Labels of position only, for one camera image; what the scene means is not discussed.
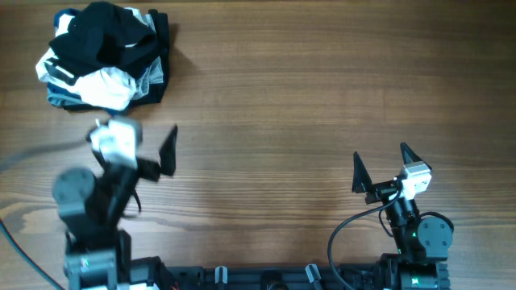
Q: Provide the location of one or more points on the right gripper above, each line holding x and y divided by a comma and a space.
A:
385, 190

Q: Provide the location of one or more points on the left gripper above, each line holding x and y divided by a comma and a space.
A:
166, 151

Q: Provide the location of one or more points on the black t-shirt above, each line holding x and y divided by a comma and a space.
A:
104, 35

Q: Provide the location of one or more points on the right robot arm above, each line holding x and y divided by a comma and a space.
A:
422, 239

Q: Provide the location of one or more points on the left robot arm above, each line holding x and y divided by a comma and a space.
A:
98, 253

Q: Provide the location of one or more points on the white black printed shirt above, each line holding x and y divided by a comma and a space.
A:
109, 88

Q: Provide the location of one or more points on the blue folded garment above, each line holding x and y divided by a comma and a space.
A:
60, 88

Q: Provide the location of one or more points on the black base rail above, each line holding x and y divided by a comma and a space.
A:
358, 276

